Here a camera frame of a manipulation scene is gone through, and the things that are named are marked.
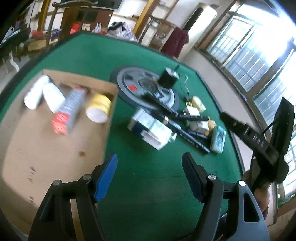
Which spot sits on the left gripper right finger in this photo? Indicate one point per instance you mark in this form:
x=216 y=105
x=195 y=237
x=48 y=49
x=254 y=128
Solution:
x=244 y=219

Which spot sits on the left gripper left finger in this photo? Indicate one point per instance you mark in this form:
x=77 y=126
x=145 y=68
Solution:
x=54 y=220

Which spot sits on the teal patterned tissue pack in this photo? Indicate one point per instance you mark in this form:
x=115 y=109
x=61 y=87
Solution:
x=218 y=140

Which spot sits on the black pen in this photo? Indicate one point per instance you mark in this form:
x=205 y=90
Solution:
x=190 y=139
x=190 y=117

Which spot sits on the white pill bottle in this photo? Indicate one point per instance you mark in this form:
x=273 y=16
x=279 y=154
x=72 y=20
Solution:
x=53 y=97

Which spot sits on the small white bottle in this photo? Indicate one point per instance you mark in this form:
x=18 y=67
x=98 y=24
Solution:
x=35 y=94

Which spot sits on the right hand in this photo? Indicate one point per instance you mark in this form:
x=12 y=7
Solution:
x=261 y=195

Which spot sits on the cardboard tray box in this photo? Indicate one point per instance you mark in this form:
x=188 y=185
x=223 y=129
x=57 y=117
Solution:
x=33 y=155

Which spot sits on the yellow paper packet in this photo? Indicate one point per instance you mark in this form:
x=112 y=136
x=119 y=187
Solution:
x=211 y=125

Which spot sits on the grey red carton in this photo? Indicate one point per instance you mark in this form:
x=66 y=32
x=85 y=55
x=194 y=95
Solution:
x=65 y=118

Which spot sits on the white green medicine box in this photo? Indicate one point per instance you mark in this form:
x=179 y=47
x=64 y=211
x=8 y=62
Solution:
x=157 y=135

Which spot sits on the yellow white round can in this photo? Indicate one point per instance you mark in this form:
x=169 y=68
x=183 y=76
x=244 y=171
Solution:
x=99 y=108

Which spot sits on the black marker on disc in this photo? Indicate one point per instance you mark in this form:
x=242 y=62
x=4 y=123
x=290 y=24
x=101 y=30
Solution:
x=161 y=105

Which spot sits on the black cylindrical motor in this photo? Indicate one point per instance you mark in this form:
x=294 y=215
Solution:
x=168 y=78

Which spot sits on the blue white medicine box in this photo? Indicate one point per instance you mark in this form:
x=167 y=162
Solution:
x=140 y=121

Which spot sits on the dark red cloth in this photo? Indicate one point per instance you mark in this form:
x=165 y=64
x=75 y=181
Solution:
x=175 y=43

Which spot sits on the round grey black disc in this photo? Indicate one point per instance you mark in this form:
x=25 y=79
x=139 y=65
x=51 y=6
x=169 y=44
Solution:
x=133 y=82

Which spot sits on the wooden chair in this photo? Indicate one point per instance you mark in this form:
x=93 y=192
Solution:
x=156 y=32

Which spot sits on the black television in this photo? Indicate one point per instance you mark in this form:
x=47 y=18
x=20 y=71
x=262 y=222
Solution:
x=109 y=4

